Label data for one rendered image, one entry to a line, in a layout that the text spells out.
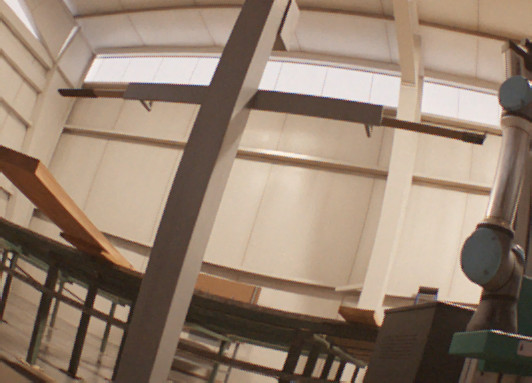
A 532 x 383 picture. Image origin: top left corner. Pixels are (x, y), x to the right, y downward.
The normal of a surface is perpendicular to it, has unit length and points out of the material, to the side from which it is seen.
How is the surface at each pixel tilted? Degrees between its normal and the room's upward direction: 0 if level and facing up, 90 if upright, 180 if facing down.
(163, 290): 90
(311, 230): 88
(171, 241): 90
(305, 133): 90
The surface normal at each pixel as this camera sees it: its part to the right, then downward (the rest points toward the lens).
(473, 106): -0.28, -0.43
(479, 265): -0.77, -0.33
